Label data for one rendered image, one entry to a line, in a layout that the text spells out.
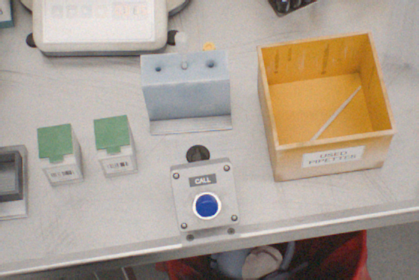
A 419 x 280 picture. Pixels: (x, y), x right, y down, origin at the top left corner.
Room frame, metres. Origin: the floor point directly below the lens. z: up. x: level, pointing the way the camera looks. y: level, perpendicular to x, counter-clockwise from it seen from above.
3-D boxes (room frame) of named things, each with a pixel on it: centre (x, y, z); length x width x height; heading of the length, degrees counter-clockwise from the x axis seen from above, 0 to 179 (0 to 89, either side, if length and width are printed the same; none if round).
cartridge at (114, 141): (0.43, 0.11, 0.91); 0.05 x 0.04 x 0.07; 4
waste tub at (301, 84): (0.45, -0.13, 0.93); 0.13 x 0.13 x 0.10; 3
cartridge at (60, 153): (0.43, 0.18, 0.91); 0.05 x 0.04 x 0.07; 4
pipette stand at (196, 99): (0.49, 0.02, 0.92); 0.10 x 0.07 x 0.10; 89
